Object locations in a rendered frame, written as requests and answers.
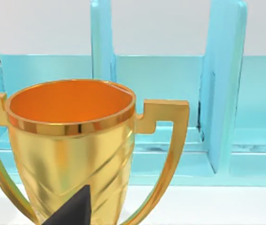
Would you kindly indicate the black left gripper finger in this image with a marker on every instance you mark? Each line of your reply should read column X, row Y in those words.
column 80, row 209

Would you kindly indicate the gold trophy cup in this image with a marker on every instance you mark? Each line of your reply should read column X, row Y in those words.
column 71, row 150

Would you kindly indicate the light blue rack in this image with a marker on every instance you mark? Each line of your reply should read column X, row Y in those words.
column 219, row 93

